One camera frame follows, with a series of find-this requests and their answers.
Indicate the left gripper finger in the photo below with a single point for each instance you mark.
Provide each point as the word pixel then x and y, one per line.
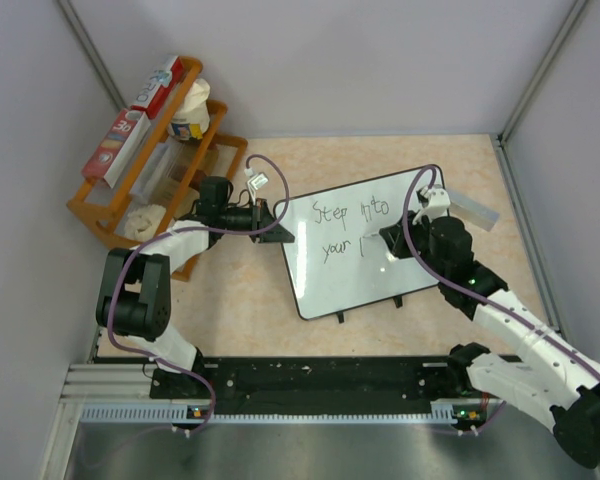
pixel 262 214
pixel 273 234

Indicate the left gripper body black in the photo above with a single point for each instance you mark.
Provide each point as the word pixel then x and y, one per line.
pixel 241 219

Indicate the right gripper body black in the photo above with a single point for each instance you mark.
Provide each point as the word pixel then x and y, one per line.
pixel 420 236

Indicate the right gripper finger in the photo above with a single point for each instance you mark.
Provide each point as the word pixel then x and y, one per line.
pixel 393 233
pixel 397 247

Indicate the white whiteboard black frame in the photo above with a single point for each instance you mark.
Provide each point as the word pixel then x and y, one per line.
pixel 333 269

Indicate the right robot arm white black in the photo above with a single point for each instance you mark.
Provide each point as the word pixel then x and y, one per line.
pixel 552 382

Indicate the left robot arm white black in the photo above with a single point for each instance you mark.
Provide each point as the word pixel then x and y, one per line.
pixel 135 294

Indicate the grey whiteboard eraser block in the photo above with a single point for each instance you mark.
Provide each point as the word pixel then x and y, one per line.
pixel 472 211

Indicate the clear box of brown items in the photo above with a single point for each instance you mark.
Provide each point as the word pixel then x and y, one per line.
pixel 165 170

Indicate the orange wooden rack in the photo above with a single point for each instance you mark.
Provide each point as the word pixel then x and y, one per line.
pixel 103 220

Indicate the red white wrap box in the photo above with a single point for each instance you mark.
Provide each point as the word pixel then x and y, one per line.
pixel 117 148

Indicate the red white foil box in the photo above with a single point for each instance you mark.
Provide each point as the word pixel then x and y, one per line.
pixel 158 86

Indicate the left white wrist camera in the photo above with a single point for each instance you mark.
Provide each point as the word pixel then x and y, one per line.
pixel 255 180

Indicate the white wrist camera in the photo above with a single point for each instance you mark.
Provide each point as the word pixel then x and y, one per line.
pixel 255 180
pixel 434 203

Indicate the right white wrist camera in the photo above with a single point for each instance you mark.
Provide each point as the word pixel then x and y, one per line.
pixel 434 203

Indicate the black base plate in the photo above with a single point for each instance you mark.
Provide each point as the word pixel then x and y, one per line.
pixel 369 384

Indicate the grey slotted cable duct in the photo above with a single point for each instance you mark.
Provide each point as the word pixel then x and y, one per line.
pixel 183 414

